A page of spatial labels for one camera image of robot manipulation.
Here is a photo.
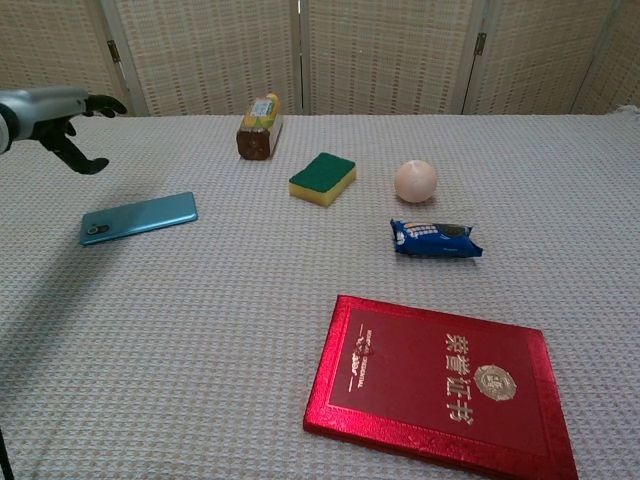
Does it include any brown bottle with yellow label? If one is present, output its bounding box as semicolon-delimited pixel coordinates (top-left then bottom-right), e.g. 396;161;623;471
235;91;284;162

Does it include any blue snack packet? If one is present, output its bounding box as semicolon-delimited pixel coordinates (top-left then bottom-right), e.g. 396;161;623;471
389;217;486;259

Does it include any woven folding screen panel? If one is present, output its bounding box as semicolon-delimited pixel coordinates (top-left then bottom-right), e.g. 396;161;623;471
461;0;619;116
105;0;304;118
0;0;135;121
571;0;640;114
296;0;485;117

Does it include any white woven tablecloth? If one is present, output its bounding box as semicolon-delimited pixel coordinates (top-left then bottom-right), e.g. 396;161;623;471
0;103;640;480

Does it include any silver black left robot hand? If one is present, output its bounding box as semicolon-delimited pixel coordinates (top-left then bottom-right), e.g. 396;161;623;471
0;86;129;176

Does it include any red certificate book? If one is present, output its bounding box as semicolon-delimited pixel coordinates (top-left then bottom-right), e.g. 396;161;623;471
302;294;580;480

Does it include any green and yellow sponge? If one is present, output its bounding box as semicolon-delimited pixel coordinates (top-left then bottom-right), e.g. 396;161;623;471
288;153;358;210

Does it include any thin black cable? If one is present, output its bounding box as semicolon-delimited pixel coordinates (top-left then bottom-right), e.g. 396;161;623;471
0;427;14;480

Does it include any peach coloured ball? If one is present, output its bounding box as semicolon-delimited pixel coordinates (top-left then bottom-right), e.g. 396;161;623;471
393;159;439;204

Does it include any teal smartphone with black screen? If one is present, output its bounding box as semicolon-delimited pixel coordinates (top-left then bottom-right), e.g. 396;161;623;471
79;191;199;247

